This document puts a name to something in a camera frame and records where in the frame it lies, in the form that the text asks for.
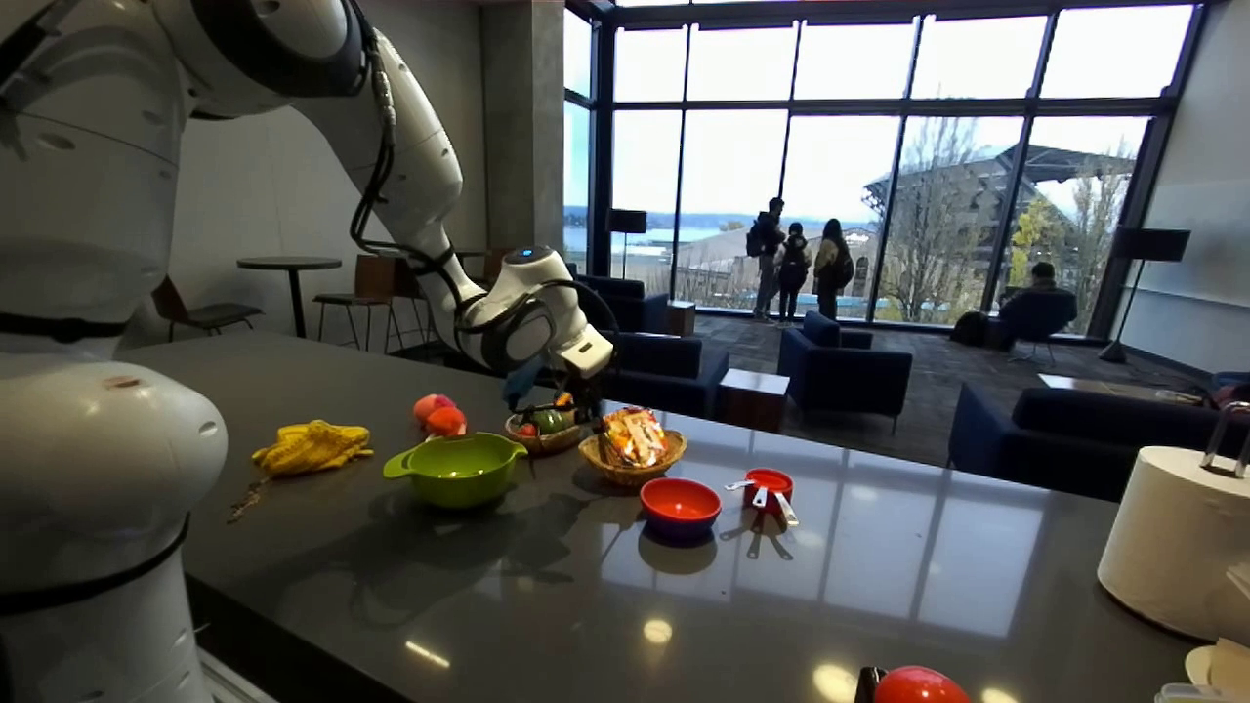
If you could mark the wooden chair with metal legs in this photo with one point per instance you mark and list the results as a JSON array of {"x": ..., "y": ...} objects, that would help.
[{"x": 371, "y": 280}]

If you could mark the red round object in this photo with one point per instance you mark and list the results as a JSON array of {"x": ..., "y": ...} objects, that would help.
[{"x": 918, "y": 685}]

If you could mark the green toy vegetable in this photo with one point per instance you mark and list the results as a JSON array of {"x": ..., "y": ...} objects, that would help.
[{"x": 552, "y": 420}]

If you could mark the red bowl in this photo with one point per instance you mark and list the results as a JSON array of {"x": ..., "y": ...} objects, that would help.
[{"x": 679, "y": 505}]

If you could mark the long dark blue sofa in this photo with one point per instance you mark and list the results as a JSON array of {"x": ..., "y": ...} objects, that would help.
[{"x": 670, "y": 359}]

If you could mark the dark blue armchair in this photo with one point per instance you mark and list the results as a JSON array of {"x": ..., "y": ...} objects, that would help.
[{"x": 840, "y": 373}]

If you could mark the small square side table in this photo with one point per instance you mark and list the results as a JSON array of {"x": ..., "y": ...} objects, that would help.
[{"x": 757, "y": 388}]

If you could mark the black speaker on stand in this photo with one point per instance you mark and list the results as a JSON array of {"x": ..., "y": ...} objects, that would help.
[{"x": 1153, "y": 243}]

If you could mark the toy bread pieces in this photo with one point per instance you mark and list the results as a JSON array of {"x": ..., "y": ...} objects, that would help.
[{"x": 631, "y": 440}]

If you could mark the white paper towel roll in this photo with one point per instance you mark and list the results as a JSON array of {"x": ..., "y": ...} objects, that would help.
[{"x": 1174, "y": 540}]

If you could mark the short standing person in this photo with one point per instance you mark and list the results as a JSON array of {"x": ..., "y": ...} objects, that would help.
[{"x": 796, "y": 267}]

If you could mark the white plate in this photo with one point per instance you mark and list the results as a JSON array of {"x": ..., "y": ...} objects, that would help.
[{"x": 1223, "y": 666}]

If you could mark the red orange toy fruit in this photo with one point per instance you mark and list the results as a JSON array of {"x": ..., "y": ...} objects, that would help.
[{"x": 438, "y": 415}]

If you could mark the dark low chair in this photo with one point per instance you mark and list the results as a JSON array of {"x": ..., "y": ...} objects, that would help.
[{"x": 207, "y": 312}]

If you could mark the dark armchair by window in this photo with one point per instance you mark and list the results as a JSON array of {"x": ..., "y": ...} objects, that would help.
[{"x": 615, "y": 302}]

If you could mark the standing person in dark coat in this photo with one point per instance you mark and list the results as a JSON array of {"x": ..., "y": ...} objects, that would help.
[{"x": 830, "y": 267}]

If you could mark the round cafe table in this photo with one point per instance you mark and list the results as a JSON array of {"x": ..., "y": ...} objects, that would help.
[{"x": 292, "y": 267}]

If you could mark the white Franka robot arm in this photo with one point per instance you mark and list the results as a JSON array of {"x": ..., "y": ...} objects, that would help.
[{"x": 92, "y": 519}]

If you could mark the small red cup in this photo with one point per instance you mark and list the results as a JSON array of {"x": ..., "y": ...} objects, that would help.
[{"x": 766, "y": 483}]

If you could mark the dark sofa with low back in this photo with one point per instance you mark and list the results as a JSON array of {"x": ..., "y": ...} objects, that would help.
[{"x": 1080, "y": 433}]

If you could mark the yellow cloth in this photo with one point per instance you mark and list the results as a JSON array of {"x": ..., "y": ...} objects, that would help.
[{"x": 316, "y": 445}]

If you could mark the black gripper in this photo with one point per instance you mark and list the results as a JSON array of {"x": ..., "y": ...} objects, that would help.
[{"x": 552, "y": 388}]

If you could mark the wicker basket with bread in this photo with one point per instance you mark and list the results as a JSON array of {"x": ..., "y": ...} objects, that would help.
[{"x": 636, "y": 471}]

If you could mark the wicker basket with toy vegetables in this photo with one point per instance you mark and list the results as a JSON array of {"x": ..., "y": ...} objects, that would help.
[{"x": 549, "y": 440}]

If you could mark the tall standing person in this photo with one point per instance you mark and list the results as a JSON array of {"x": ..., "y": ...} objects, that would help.
[{"x": 766, "y": 248}]

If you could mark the seated person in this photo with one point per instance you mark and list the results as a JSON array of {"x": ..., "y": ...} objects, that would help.
[{"x": 1038, "y": 306}]

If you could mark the small pale box table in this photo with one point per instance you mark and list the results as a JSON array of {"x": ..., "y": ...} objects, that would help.
[{"x": 681, "y": 316}]

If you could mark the small black speaker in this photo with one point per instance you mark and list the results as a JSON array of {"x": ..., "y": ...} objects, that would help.
[{"x": 631, "y": 219}]

